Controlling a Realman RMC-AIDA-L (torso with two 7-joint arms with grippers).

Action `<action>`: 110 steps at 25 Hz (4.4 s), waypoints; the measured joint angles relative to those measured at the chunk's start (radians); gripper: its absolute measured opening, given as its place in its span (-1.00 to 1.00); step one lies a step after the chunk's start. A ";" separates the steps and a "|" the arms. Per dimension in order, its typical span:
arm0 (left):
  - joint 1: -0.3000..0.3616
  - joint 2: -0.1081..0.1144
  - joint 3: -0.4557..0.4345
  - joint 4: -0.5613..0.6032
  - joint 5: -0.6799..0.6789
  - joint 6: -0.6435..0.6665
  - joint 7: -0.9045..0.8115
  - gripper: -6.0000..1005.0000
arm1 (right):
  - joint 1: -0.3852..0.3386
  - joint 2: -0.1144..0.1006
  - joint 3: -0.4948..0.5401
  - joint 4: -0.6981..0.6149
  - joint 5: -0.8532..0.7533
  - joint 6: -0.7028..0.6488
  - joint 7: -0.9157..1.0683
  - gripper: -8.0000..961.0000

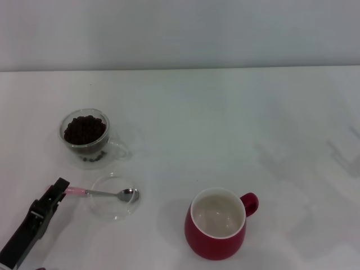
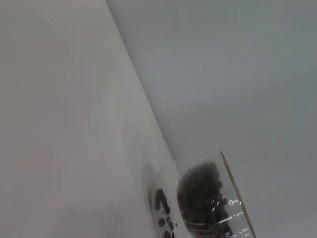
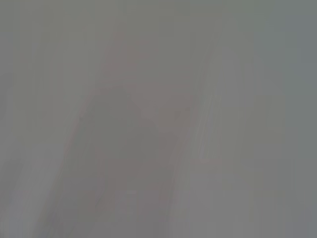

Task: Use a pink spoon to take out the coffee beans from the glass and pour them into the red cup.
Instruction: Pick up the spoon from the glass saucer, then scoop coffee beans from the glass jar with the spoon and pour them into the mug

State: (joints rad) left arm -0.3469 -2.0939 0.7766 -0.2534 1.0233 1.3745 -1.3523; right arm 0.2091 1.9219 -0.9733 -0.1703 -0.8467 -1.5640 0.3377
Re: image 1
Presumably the pink-handled metal spoon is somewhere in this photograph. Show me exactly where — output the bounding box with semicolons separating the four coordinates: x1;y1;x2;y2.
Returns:
64;186;140;203

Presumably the double-walled glass cup with handle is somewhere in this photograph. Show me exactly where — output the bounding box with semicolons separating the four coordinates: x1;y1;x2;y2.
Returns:
58;108;132;170

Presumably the clear round glass saucer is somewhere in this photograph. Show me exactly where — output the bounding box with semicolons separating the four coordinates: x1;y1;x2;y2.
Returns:
89;172;141;222

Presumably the pile of dark coffee beans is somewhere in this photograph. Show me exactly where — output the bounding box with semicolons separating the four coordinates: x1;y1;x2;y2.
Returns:
64;115;107;146

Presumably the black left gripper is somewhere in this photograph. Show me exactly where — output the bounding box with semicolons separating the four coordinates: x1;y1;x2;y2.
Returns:
0;177;70;270

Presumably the red ceramic mug white inside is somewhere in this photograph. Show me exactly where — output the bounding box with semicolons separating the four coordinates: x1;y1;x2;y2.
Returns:
184;187;259;261

